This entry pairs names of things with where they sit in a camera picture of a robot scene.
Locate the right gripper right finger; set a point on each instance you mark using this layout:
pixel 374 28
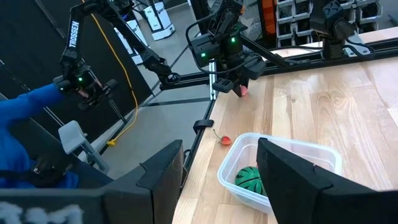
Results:
pixel 304 199

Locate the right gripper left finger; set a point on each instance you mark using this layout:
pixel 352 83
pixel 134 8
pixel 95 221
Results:
pixel 155 193

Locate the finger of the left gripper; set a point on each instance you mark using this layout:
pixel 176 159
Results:
pixel 237 87
pixel 246 81

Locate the pink toy peach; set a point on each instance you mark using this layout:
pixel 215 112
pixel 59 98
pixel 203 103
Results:
pixel 244 91

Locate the red strawberry with thin stem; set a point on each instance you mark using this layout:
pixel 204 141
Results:
pixel 226 141

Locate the green toy watermelon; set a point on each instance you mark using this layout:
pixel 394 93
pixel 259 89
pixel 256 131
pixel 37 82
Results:
pixel 247 180

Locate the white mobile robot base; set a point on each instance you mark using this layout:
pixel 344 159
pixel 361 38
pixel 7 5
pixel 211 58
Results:
pixel 130 34
pixel 158 18

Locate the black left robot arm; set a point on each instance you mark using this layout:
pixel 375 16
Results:
pixel 332 18

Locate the clear plastic tupperware container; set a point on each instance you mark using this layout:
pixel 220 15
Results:
pixel 242 155

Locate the shelf with storage bins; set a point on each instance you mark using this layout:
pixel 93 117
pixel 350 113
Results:
pixel 295 21

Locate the white plastic armrest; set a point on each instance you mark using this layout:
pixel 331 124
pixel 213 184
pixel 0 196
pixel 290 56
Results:
pixel 71 137

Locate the person's hand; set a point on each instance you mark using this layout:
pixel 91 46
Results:
pixel 84 92

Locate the person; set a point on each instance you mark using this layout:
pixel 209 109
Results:
pixel 18 109

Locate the black partition panel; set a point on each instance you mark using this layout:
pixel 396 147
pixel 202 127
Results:
pixel 31 46

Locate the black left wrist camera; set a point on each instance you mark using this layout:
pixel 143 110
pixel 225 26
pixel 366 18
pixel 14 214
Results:
pixel 203 49

